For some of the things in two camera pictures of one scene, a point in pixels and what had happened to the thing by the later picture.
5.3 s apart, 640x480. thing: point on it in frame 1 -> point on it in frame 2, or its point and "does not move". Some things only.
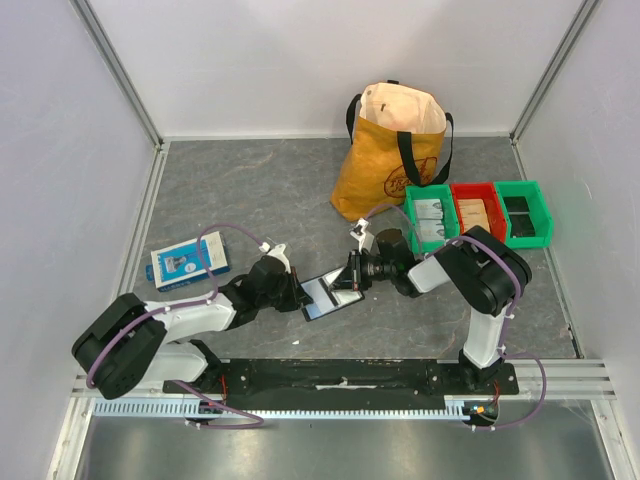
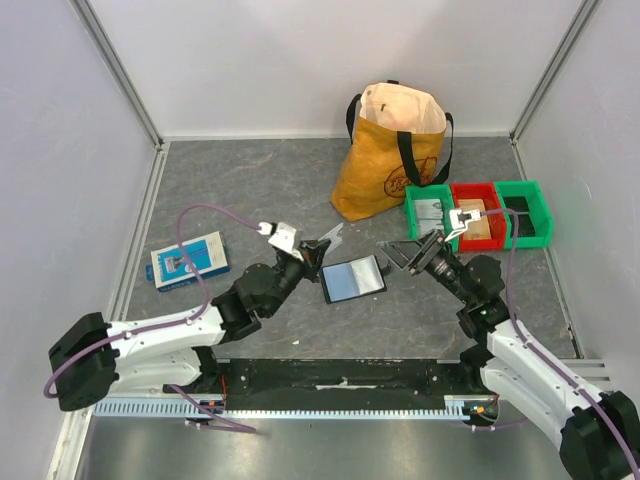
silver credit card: x=331 y=277 -> x=333 y=237
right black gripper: x=356 y=270 -> x=424 y=253
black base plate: x=345 y=381 does not move
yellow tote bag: x=400 y=136 does not move
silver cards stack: x=430 y=218 does not move
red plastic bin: x=485 y=192 does not move
